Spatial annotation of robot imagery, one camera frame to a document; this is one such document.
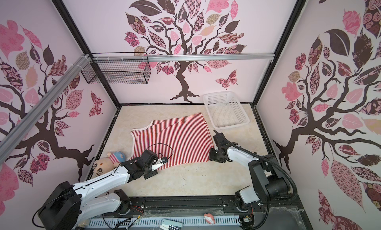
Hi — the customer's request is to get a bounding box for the red white striped tank top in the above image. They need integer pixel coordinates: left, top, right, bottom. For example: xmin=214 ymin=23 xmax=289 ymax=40
xmin=131 ymin=113 xmax=214 ymax=169

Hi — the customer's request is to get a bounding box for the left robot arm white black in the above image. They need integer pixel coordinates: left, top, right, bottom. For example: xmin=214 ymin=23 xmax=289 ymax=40
xmin=35 ymin=156 xmax=168 ymax=230

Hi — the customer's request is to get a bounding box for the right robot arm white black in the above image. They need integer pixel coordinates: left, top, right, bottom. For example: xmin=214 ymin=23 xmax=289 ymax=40
xmin=209 ymin=147 xmax=291 ymax=211

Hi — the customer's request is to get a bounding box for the white plastic laundry basket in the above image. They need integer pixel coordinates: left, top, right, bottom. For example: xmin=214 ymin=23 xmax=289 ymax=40
xmin=202 ymin=91 xmax=250 ymax=129

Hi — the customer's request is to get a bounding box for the plush doll blue hat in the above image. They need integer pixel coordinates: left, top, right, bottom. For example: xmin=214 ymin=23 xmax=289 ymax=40
xmin=92 ymin=152 xmax=127 ymax=176

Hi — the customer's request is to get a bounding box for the red white small toy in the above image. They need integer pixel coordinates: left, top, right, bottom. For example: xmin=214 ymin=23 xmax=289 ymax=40
xmin=203 ymin=213 xmax=216 ymax=225

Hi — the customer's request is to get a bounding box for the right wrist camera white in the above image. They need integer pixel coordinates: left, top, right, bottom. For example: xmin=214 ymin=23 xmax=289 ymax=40
xmin=213 ymin=130 xmax=238 ymax=150

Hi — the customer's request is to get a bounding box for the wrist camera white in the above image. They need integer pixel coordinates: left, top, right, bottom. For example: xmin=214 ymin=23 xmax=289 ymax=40
xmin=151 ymin=157 xmax=168 ymax=171
xmin=213 ymin=130 xmax=238 ymax=150

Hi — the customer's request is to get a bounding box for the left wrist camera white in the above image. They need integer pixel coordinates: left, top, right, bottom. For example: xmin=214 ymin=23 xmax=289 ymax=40
xmin=151 ymin=157 xmax=168 ymax=171

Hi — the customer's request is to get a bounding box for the thin black camera cable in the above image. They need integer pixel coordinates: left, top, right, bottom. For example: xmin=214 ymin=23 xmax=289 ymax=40
xmin=147 ymin=143 xmax=175 ymax=161

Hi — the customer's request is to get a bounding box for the white slotted cable duct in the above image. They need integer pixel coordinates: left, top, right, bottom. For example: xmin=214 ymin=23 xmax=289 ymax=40
xmin=84 ymin=215 xmax=241 ymax=230

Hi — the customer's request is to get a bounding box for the white device on duct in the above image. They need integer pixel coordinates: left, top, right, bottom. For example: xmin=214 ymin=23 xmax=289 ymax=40
xmin=159 ymin=219 xmax=183 ymax=230

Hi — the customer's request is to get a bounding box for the black corrugated cable conduit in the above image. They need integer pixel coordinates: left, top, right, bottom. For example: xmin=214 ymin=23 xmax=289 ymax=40
xmin=235 ymin=143 xmax=298 ymax=230

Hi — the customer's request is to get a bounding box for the aluminium rail back wall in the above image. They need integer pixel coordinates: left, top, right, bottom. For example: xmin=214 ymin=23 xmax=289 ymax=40
xmin=92 ymin=53 xmax=275 ymax=62

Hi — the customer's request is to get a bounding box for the aluminium rail wall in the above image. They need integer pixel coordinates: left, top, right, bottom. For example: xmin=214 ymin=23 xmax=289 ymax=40
xmin=92 ymin=53 xmax=275 ymax=62
xmin=1 ymin=54 xmax=91 ymax=163

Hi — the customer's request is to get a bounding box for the black wire mesh basket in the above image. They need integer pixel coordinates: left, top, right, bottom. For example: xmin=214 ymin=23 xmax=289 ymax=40
xmin=81 ymin=51 xmax=151 ymax=85

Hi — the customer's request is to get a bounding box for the aluminium rail left wall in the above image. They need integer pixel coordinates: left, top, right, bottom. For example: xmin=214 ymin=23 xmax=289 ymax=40
xmin=1 ymin=54 xmax=91 ymax=163

